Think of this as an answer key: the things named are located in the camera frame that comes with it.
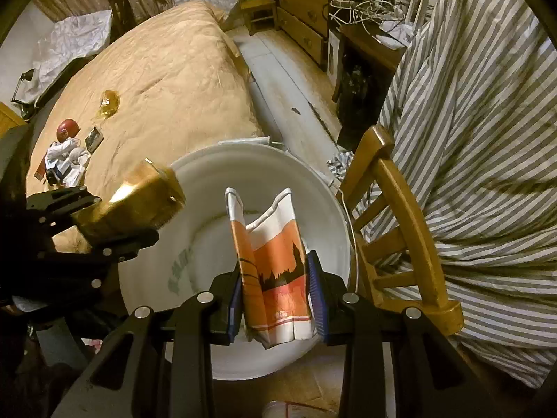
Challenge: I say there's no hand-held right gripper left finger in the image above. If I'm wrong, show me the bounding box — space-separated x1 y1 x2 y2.
51 261 244 418

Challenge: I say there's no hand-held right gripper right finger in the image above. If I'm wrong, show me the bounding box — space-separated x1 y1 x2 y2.
307 250 505 418

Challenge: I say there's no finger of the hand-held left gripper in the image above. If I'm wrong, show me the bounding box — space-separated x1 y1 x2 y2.
26 227 160 314
25 185 103 249

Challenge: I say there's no gold cardboard box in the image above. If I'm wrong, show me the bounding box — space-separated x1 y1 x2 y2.
71 160 186 253

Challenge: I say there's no orange white printed cloth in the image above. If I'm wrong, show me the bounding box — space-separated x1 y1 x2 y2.
224 187 318 350

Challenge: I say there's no white plastic bucket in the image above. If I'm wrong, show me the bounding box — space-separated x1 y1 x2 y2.
117 136 363 379

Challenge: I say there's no black trash bag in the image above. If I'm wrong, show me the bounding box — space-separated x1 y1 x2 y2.
337 65 384 140

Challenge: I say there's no white crumpled plastic bag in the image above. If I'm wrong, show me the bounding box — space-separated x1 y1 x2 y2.
44 137 92 184

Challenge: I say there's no small dark packet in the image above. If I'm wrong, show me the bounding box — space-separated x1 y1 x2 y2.
84 126 105 152

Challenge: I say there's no yellow cellophane wrapper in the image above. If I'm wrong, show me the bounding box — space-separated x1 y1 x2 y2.
93 89 121 120

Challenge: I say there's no tan quilted bedspread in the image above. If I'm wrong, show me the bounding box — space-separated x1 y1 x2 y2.
26 0 267 253

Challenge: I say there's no dark wooden chair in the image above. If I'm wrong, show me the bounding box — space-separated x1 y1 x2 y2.
107 0 133 42

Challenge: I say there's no grey striped cloth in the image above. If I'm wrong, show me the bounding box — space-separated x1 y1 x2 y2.
326 0 554 390

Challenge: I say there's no white picture box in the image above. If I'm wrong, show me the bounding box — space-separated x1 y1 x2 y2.
326 28 343 88

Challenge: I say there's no dark wooden desk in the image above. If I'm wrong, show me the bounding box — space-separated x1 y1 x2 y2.
333 22 407 102

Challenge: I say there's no small wooden chair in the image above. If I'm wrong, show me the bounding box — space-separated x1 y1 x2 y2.
232 0 279 36

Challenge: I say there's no white router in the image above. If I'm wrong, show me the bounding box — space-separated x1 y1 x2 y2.
402 0 436 27

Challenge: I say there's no tangle of white cables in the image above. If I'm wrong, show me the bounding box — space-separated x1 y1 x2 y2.
324 0 418 31

